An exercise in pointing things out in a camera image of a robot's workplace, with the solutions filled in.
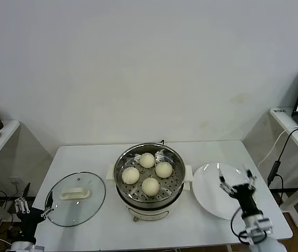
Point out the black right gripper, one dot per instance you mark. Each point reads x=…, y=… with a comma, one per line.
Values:
x=244, y=199

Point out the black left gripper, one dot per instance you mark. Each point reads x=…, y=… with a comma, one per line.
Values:
x=29, y=220

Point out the white steamed baozi bun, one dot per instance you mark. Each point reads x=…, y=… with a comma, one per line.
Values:
x=130, y=175
x=150, y=186
x=147, y=160
x=164, y=169

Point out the large white round plate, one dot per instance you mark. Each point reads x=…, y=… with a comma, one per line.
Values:
x=209, y=189

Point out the white side table with cup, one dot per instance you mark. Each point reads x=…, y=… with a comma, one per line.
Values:
x=4, y=147

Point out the white desk with grey laptop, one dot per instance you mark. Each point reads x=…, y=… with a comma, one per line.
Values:
x=285, y=120

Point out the small printed white label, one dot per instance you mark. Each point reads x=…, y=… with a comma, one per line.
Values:
x=279, y=110

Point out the stainless steel pot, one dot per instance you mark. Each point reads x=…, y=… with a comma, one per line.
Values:
x=128, y=191

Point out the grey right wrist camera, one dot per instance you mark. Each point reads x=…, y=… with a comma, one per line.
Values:
x=261, y=225

